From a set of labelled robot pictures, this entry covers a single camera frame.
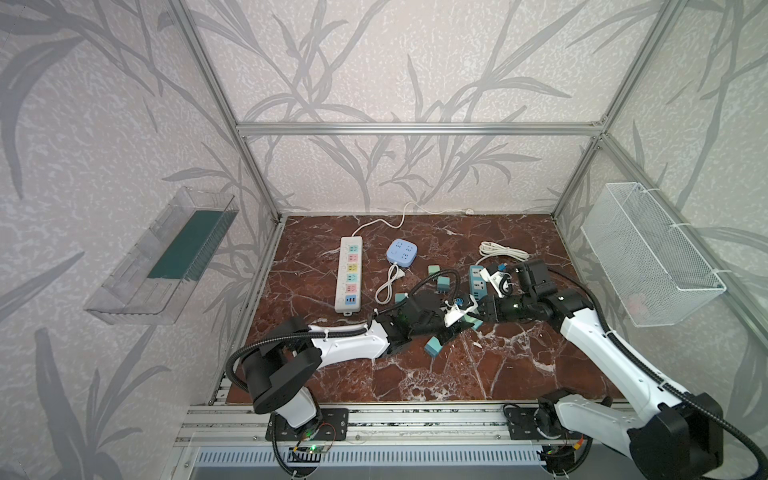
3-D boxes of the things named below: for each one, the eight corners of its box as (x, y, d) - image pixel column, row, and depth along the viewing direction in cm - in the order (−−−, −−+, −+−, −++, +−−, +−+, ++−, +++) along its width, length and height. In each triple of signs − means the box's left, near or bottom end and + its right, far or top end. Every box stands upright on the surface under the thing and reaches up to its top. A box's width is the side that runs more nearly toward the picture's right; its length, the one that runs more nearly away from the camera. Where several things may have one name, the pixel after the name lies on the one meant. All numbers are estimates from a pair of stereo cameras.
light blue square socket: (380, 258, 109) (379, 254, 107) (392, 240, 115) (392, 235, 113) (410, 270, 106) (410, 266, 104) (420, 250, 111) (421, 246, 109)
